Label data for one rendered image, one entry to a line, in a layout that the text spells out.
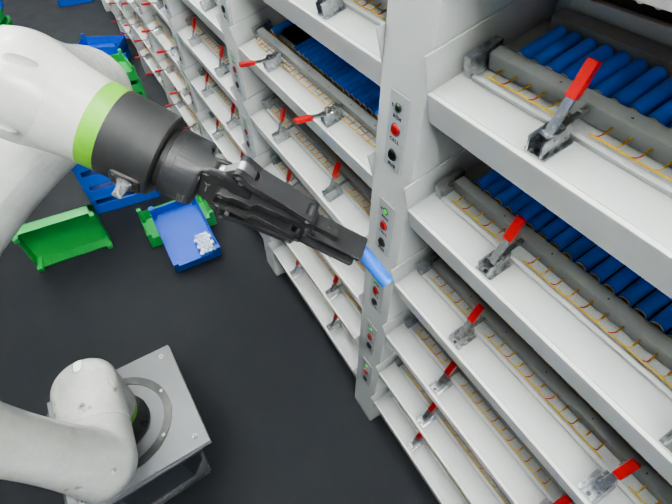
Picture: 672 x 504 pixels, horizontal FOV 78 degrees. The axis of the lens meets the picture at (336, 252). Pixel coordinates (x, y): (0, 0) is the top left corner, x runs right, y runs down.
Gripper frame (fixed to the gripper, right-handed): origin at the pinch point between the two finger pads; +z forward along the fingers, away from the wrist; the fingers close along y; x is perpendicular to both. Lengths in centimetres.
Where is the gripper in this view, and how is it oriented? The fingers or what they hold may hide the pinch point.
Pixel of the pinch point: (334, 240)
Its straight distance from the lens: 50.2
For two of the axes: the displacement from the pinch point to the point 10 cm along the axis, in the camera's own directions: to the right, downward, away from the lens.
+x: 3.1, -8.7, 3.8
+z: 8.7, 4.2, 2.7
